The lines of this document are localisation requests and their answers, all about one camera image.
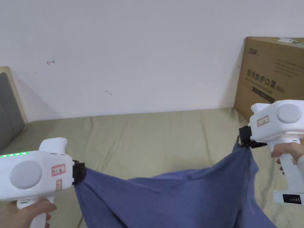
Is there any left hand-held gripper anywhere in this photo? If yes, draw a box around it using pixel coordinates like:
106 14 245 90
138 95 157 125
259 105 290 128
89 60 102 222
0 137 86 228

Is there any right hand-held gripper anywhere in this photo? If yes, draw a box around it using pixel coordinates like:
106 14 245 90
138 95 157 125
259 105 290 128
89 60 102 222
238 99 304 205

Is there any dark blue shirt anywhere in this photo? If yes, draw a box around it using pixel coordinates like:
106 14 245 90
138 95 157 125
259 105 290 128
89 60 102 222
73 139 286 228

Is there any person's right hand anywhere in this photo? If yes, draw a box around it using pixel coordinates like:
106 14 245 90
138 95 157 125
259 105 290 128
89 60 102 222
270 141 304 177

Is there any person's left hand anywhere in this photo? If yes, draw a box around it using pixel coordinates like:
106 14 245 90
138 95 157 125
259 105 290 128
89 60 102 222
0 198 57 228

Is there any grey padded headboard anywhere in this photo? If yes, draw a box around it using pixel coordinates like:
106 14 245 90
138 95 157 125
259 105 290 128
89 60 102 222
0 66 29 152

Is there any brown cardboard carton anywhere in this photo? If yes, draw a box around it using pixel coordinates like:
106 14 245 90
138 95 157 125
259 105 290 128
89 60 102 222
234 37 304 120

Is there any bed with beige sheet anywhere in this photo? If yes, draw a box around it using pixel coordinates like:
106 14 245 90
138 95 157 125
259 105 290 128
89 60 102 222
0 107 304 228

